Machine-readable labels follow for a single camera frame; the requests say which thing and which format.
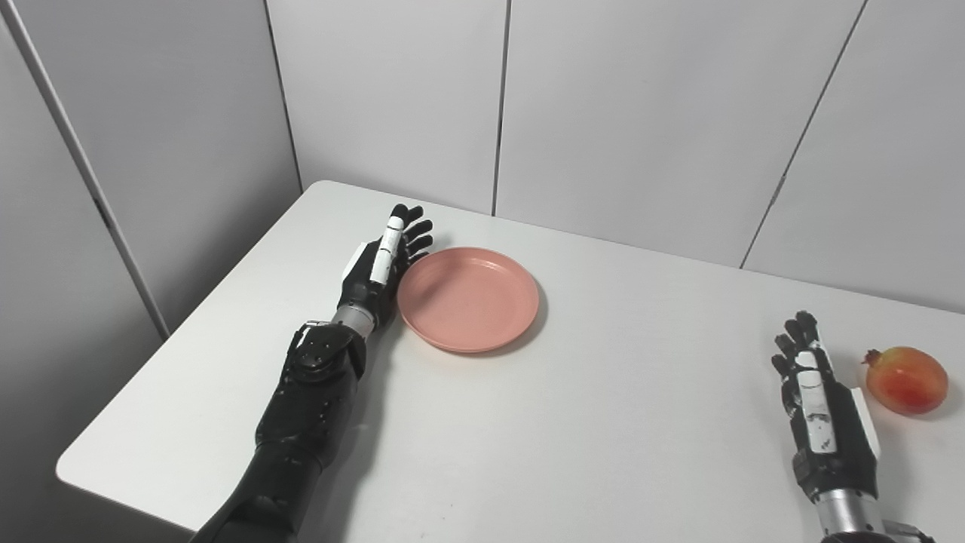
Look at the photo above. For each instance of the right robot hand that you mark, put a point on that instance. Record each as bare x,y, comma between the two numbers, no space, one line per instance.
825,430

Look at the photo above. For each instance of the pink plate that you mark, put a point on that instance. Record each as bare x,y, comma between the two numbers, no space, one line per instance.
467,299

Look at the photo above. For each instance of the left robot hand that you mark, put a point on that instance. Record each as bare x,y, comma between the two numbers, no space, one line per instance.
373,275

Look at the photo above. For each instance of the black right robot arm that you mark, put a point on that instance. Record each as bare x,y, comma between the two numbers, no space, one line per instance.
856,520

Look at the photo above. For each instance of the red yellow pomegranate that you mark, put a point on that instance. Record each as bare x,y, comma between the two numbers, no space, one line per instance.
907,379

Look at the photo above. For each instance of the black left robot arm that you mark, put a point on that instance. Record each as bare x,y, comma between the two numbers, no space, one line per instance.
294,437

